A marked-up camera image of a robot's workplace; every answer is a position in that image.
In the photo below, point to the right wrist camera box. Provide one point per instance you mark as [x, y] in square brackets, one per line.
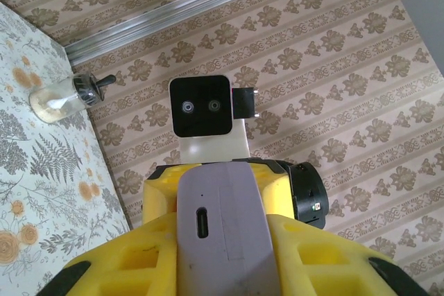
[201, 109]

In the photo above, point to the aluminium corner post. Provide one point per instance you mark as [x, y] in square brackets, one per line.
[156, 22]

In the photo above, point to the lavender earbud case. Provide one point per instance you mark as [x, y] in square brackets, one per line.
[225, 240]

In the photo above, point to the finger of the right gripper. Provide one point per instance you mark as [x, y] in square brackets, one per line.
[161, 195]
[274, 192]

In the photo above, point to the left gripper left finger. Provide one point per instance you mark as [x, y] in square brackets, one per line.
[121, 265]

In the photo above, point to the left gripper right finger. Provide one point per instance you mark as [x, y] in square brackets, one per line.
[329, 268]

